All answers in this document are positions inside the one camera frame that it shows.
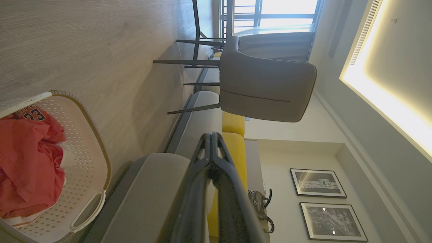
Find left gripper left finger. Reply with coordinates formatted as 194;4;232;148
161;132;217;243

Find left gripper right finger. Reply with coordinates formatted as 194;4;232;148
209;132;268;243

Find white laundry basket brown rim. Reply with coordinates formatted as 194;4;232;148
0;90;112;243

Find black glossy handbag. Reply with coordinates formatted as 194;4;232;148
247;188;275;234

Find grey fabric sofa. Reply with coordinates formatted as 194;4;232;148
82;57;224;243

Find large yellow cushion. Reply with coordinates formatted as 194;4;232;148
207;132;249;238

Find small yellow cushion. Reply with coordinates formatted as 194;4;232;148
222;111;245;137

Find black framed picture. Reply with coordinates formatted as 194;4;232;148
290;168;347;199
299;201;369;243

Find grey chair black legs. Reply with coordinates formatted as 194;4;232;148
153;35;317;123

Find red basketball jersey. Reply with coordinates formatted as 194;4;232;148
0;106;67;219

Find grey curtain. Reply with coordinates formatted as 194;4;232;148
233;24;317;63

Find black table legs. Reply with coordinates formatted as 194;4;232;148
192;0;234;68

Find window railing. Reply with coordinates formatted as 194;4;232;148
219;0;323;34

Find ceiling air vent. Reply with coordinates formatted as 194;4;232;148
349;0;381;65

